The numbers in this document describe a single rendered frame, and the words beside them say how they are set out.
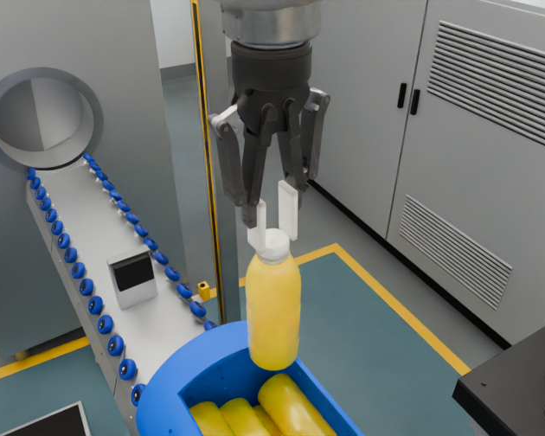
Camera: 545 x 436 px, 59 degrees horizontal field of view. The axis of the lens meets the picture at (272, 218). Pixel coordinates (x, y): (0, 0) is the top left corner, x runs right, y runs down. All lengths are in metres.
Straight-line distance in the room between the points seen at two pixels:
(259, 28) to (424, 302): 2.34
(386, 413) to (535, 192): 1.06
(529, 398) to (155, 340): 0.79
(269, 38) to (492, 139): 1.79
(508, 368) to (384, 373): 1.31
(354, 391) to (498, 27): 1.55
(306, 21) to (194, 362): 0.52
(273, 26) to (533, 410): 0.81
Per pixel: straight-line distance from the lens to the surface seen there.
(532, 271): 2.23
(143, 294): 1.29
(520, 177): 2.12
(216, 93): 1.26
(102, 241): 1.53
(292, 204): 0.55
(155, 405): 0.80
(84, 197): 1.76
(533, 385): 1.05
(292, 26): 0.43
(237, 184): 0.49
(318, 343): 2.38
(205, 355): 0.77
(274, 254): 0.57
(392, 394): 2.27
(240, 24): 0.43
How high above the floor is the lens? 1.83
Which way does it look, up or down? 36 degrees down
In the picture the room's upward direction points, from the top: straight up
